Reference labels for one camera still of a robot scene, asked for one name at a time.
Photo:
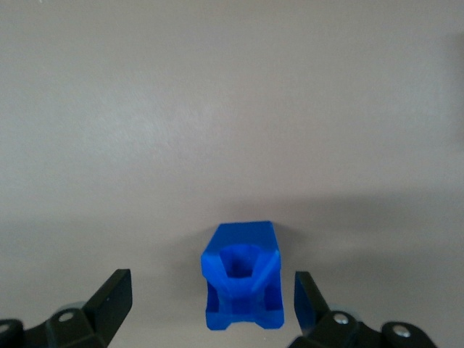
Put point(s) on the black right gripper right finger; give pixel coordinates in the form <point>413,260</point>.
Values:
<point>326,326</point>

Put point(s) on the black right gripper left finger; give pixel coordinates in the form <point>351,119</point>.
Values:
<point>90,319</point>

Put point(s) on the blue plastic part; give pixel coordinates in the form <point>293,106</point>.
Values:
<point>241,253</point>

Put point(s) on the brown table cover mat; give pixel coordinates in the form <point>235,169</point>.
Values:
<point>217,127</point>

